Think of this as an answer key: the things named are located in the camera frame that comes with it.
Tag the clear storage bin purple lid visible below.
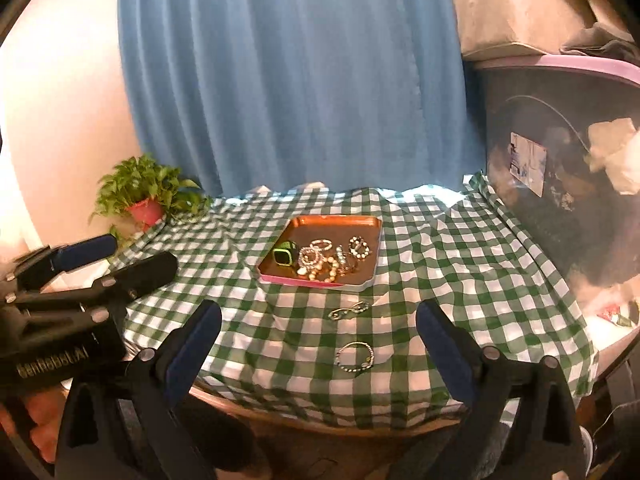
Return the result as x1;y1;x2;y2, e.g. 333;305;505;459
472;55;640;321

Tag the metal link bracelet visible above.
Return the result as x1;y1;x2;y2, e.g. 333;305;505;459
328;301;370;320

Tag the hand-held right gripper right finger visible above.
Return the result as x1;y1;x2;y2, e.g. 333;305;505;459
390;300;587;480

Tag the copper tray pink rim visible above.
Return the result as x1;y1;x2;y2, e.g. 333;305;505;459
256;215;383;291

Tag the person's left hand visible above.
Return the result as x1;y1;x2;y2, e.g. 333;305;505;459
22;387;68;463

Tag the dark cloth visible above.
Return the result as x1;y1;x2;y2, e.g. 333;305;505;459
560;20;640;68

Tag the green smart watch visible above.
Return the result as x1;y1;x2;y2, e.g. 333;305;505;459
272;241;301;268

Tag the dark bead bracelet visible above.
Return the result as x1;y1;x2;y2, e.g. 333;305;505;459
335;341;376;373

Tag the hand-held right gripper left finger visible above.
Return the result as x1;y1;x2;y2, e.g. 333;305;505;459
54;301;223;480

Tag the potted green plant red pot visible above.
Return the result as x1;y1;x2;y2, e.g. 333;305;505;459
90;155;216;233

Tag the blue curtain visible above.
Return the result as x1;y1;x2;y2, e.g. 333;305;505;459
117;0;488;198

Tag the green white checked tablecloth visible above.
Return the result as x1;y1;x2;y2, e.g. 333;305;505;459
107;172;598;431

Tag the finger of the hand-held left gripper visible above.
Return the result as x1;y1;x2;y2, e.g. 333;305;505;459
7;234;118;286
15;251;178;321

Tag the red patterned packet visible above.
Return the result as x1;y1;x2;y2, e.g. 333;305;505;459
597;302;640;328

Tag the beige bead bracelet pig charm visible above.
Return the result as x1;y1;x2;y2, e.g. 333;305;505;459
297;257;341;285

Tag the white cloth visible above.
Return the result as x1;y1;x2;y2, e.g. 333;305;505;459
584;117;640;196

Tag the white label sticker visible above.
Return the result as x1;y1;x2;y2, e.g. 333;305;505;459
509;131;547;197

